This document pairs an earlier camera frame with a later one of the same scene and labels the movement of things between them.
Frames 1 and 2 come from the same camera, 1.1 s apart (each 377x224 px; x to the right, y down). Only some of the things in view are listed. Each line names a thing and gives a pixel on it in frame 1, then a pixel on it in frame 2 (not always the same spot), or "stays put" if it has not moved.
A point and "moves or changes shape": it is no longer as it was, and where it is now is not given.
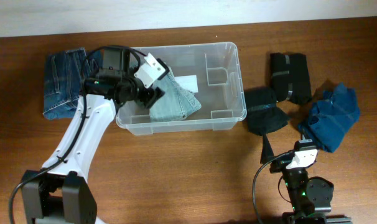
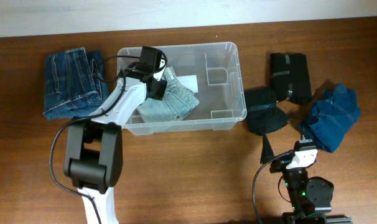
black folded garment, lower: [263, 114] stays put
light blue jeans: [176, 103] moves or changes shape
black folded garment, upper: [290, 77] stays put
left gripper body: [150, 97] → [157, 88]
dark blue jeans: [65, 71] stays put
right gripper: [280, 163] stays put
